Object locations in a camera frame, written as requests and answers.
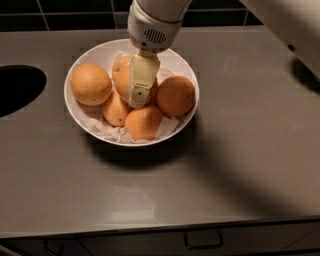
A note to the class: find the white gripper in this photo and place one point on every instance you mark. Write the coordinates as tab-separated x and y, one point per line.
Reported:
150	32

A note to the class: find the orange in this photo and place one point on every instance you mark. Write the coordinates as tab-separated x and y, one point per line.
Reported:
175	96
115	110
91	85
143	123
121	62
122	81

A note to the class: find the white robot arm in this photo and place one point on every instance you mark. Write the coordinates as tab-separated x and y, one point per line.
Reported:
295	22

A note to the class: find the white ceramic bowl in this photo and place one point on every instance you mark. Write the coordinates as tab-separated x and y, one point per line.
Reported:
100	53

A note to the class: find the white tissue paper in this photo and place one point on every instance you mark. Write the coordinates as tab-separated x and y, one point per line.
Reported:
100	105

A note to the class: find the black sink opening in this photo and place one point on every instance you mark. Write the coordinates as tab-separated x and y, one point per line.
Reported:
19	86

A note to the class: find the centre drawer handle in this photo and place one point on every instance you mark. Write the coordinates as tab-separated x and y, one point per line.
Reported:
203	239

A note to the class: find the drawer handle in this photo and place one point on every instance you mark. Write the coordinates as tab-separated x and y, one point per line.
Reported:
51	248
203	239

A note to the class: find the left drawer handle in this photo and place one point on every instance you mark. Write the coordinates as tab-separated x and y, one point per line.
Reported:
51	248

